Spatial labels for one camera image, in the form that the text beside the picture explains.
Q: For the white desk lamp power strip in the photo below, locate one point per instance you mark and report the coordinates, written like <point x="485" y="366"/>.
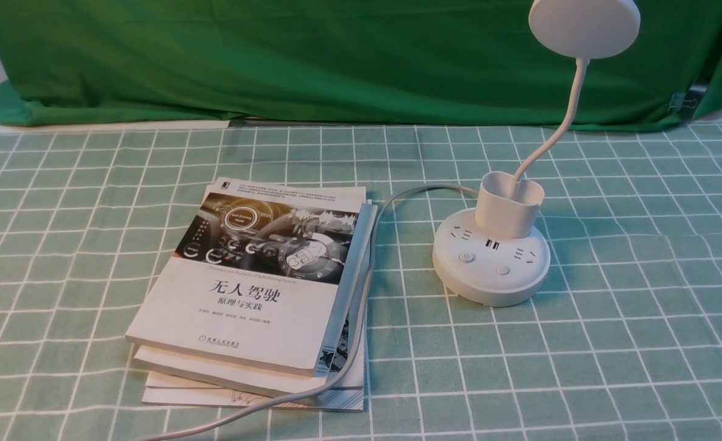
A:
<point x="493" y="254"/>

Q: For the top white driving book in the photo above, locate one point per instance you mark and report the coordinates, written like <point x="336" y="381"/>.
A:
<point x="244" y="294"/>

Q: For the middle white book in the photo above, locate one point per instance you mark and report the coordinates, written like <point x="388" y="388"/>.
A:
<point x="342" y="306"/>

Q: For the bottom white book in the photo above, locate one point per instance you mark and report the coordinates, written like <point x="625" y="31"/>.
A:
<point x="187" y="380"/>

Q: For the green checked tablecloth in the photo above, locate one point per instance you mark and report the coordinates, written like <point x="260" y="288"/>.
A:
<point x="624" y="341"/>

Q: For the metal binder clip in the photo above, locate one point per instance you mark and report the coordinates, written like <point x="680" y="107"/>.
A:
<point x="684" y="105"/>

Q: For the green backdrop cloth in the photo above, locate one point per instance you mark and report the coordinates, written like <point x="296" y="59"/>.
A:
<point x="395" y="62"/>

